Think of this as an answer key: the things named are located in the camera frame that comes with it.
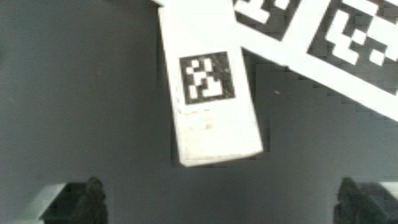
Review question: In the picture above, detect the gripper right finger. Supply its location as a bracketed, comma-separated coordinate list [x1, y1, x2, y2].
[332, 177, 398, 224]

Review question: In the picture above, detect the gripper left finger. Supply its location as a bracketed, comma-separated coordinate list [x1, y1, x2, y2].
[21, 177, 108, 224]

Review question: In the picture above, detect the white leg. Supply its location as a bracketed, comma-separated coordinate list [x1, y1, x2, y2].
[150, 0, 262, 167]

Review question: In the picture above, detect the white marker sheet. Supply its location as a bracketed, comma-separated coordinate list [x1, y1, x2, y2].
[232, 0, 398, 121]

